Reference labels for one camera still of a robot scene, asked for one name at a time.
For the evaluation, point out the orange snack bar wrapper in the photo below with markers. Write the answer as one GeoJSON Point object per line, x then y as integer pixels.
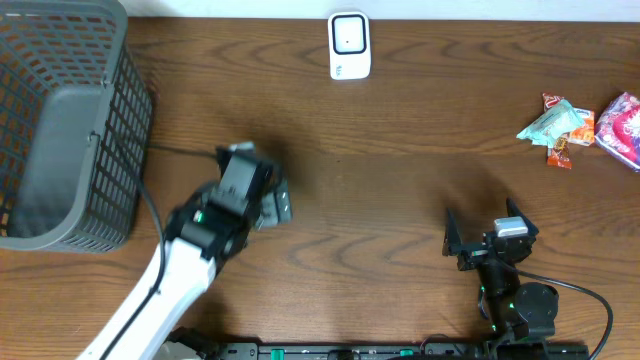
{"type": "Point", "coordinates": [558, 155]}

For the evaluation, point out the small orange carton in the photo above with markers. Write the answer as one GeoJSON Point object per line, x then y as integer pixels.
{"type": "Point", "coordinates": [584, 135]}

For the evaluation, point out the white barcode scanner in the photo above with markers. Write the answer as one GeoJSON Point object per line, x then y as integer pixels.
{"type": "Point", "coordinates": [349, 46]}

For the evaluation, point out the mint green wipes packet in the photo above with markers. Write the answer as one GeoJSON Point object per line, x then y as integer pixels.
{"type": "Point", "coordinates": [560, 119]}

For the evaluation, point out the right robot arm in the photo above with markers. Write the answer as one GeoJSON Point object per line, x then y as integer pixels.
{"type": "Point", "coordinates": [522, 315]}

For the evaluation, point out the grey plastic mesh basket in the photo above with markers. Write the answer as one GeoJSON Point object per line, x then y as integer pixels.
{"type": "Point", "coordinates": [76, 119]}

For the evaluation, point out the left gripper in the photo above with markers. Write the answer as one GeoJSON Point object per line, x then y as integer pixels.
{"type": "Point", "coordinates": [270, 198]}

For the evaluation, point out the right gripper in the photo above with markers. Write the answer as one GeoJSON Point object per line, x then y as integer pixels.
{"type": "Point", "coordinates": [473, 254]}

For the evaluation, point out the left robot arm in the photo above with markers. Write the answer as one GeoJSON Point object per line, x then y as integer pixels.
{"type": "Point", "coordinates": [209, 229]}

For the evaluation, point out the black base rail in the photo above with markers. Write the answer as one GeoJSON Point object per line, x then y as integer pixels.
{"type": "Point", "coordinates": [251, 351]}

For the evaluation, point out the purple pink floral pack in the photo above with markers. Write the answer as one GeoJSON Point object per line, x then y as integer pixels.
{"type": "Point", "coordinates": [617, 130]}

